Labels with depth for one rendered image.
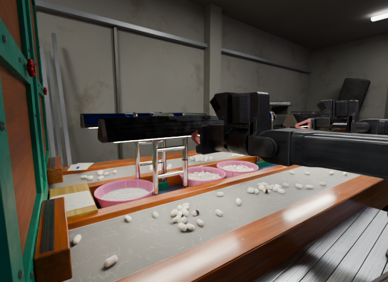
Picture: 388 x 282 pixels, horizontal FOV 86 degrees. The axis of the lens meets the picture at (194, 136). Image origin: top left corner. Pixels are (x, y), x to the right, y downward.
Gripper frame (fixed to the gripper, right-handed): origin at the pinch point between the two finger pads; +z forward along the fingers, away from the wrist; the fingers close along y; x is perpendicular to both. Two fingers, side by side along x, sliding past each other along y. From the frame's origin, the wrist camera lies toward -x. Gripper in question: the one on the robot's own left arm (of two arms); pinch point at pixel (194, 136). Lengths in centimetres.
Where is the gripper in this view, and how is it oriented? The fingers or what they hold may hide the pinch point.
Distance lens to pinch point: 57.2
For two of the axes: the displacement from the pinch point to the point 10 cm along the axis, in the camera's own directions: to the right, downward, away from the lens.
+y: -7.8, 0.8, -6.2
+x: 0.3, 9.9, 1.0
